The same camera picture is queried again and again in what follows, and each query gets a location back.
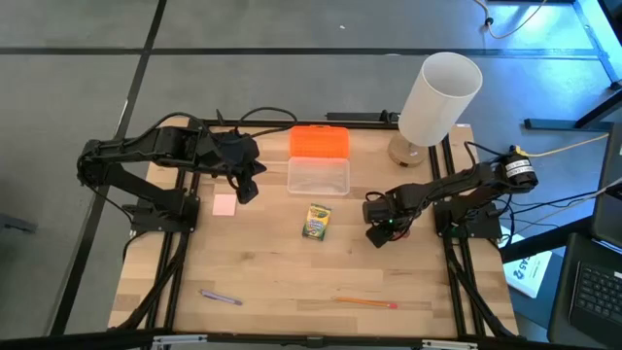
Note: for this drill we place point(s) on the black desk frame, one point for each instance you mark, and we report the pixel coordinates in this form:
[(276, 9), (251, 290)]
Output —
[(559, 124)]

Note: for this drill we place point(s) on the purple pen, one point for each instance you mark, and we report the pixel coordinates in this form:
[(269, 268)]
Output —
[(221, 297)]

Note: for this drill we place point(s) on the black desk leg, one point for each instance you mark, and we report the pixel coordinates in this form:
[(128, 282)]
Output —
[(544, 239)]

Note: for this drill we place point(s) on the orange pencil red eraser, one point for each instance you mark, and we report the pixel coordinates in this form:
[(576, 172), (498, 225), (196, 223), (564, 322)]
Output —
[(364, 302)]

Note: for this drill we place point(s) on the white shade wooden base lamp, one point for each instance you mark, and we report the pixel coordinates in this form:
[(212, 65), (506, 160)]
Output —
[(439, 99)]

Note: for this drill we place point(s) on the green yellow crayon box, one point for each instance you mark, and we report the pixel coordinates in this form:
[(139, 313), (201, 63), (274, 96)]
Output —
[(317, 222)]

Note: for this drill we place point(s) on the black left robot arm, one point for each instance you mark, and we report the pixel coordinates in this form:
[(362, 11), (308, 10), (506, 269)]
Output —
[(146, 146)]

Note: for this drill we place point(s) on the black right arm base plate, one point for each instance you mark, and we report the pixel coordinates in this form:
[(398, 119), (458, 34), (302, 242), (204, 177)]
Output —
[(486, 228)]

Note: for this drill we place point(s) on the orange-lidded clear pencil case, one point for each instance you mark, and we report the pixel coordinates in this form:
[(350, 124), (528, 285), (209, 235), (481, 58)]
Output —
[(318, 142)]

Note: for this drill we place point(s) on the pink sticky note pad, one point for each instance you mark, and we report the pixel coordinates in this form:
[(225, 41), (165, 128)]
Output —
[(224, 204)]

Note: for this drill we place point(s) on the white booklet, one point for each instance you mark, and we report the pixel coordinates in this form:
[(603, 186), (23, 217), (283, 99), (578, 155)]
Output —
[(527, 272)]

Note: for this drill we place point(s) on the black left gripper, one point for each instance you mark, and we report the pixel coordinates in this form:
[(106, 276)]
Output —
[(235, 153)]

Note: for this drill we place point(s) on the black laptop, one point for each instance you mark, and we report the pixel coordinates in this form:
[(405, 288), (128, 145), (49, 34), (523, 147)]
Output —
[(602, 291)]

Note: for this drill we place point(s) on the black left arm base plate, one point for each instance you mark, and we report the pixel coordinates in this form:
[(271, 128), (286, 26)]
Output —
[(146, 221)]

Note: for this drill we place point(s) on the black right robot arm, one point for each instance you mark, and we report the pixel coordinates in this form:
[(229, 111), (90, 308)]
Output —
[(466, 182)]

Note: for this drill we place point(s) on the grey furniture foot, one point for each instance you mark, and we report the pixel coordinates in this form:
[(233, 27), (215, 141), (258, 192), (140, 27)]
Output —
[(14, 223)]

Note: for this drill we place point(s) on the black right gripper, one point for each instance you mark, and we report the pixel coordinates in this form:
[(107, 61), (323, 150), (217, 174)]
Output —
[(389, 209)]

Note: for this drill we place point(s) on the black rig beam silver brackets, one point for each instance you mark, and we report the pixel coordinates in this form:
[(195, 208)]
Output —
[(311, 342)]

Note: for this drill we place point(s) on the black power strip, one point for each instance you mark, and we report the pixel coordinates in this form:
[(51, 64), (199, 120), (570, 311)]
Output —
[(359, 116)]

